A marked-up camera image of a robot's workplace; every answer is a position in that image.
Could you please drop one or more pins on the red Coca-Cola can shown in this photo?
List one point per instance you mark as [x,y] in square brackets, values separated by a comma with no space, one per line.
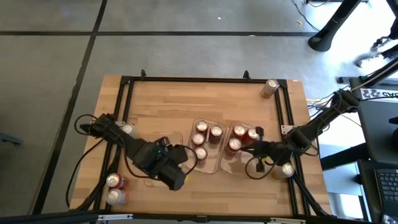
[201,126]
[234,143]
[216,131]
[113,180]
[239,130]
[252,133]
[198,139]
[201,153]

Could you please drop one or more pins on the grey floor object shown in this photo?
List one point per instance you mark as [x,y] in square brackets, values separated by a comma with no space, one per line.
[9,138]

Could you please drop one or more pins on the black desk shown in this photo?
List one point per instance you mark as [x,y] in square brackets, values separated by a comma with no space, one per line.
[379,130]

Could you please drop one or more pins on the black metal table frame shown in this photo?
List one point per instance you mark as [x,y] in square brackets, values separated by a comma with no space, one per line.
[202,79]

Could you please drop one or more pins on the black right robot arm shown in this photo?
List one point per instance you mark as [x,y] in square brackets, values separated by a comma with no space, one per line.
[298,138]

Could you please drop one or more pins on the black laptop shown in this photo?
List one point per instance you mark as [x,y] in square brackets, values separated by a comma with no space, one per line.
[388,189]

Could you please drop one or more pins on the black desk bar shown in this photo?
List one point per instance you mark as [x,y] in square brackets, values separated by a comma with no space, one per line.
[342,160]

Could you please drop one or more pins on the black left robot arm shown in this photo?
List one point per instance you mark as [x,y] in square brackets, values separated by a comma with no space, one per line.
[129,144]

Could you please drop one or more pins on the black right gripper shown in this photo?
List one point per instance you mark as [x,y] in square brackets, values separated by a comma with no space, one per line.
[267,152]

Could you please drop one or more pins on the silver mounting plate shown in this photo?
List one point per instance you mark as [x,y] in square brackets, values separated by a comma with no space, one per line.
[286,129]

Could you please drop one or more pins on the silver frame bracket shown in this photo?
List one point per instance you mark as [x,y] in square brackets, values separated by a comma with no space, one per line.
[287,221]
[115,217]

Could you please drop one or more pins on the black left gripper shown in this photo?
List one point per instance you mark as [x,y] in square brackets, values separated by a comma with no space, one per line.
[164,161]

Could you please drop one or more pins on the white printed label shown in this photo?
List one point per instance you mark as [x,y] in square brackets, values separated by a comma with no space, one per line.
[377,94]

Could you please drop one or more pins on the Spindrift grapefruit sparkling water can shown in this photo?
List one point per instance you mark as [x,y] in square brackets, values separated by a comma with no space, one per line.
[271,84]
[286,169]
[128,128]
[113,196]

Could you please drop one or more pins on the black stand leg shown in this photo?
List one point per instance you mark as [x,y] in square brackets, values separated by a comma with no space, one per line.
[332,28]

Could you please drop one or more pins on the black frame hook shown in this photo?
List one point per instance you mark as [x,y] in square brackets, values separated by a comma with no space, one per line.
[247,76]
[143,74]

